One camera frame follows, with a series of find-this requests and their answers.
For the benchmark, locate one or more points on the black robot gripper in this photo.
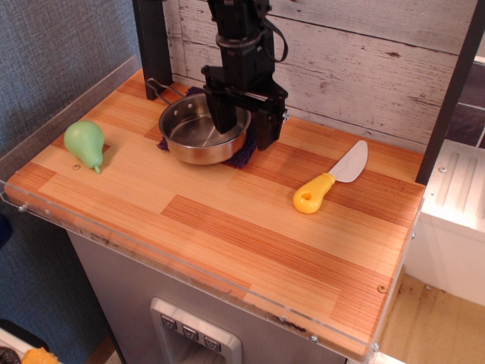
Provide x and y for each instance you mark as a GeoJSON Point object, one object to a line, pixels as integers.
{"type": "Point", "coordinates": [245, 80]}

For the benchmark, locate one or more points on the dark right vertical post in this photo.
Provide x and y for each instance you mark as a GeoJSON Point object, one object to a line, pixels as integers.
{"type": "Point", "coordinates": [457, 83]}

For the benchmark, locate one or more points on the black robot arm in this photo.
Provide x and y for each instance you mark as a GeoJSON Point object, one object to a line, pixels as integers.
{"type": "Point", "coordinates": [236, 19]}

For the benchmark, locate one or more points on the green toy pear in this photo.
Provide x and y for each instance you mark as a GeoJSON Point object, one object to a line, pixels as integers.
{"type": "Point", "coordinates": [86, 140]}

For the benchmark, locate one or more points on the yellow handled toy knife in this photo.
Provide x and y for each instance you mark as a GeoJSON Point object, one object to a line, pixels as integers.
{"type": "Point", "coordinates": [309, 197]}

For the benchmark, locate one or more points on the toy ice dispenser panel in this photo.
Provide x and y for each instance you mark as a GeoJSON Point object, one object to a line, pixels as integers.
{"type": "Point", "coordinates": [186, 338]}

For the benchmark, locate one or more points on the stainless steel pan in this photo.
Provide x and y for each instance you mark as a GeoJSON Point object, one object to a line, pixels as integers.
{"type": "Point", "coordinates": [197, 132]}

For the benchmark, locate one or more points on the purple towel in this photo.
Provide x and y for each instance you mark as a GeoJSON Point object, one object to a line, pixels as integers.
{"type": "Point", "coordinates": [246, 151]}

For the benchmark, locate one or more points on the orange object bottom left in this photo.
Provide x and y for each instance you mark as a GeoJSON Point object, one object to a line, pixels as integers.
{"type": "Point", "coordinates": [39, 356]}

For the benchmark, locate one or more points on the silver toy fridge cabinet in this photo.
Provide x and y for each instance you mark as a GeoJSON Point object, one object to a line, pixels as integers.
{"type": "Point", "coordinates": [125, 287]}

